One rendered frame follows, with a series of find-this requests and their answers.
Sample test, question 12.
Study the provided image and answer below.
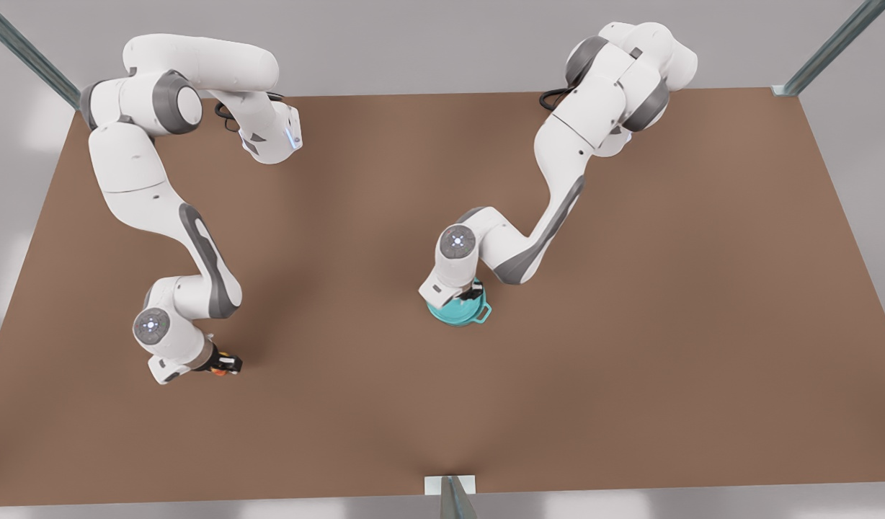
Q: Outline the teal pot lid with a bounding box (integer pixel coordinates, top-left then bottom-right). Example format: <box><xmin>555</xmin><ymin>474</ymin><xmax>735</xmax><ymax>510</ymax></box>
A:
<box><xmin>428</xmin><ymin>281</ymin><xmax>486</xmax><ymax>323</ymax></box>

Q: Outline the teal cooking pot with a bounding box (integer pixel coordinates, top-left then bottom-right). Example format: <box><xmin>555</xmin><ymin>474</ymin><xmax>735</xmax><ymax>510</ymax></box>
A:
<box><xmin>426</xmin><ymin>287</ymin><xmax>493</xmax><ymax>329</ymax></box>

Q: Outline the silver frame post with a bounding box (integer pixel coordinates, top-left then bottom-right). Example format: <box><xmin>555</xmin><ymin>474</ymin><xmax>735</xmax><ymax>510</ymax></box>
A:
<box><xmin>0</xmin><ymin>0</ymin><xmax>82</xmax><ymax>110</ymax></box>
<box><xmin>771</xmin><ymin>0</ymin><xmax>885</xmax><ymax>97</ymax></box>
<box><xmin>424</xmin><ymin>475</ymin><xmax>479</xmax><ymax>519</ymax></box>

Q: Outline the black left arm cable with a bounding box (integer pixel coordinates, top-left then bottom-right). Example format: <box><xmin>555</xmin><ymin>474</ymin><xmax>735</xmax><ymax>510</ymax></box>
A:
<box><xmin>538</xmin><ymin>86</ymin><xmax>577</xmax><ymax>113</ymax></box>

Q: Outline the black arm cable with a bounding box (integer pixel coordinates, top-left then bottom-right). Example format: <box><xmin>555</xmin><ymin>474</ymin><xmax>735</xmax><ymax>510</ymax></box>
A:
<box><xmin>538</xmin><ymin>86</ymin><xmax>577</xmax><ymax>113</ymax></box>
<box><xmin>213</xmin><ymin>92</ymin><xmax>286</xmax><ymax>135</ymax></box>

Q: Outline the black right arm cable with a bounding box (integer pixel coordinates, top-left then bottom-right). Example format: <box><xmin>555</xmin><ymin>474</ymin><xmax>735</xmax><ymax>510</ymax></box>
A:
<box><xmin>213</xmin><ymin>92</ymin><xmax>286</xmax><ymax>135</ymax></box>

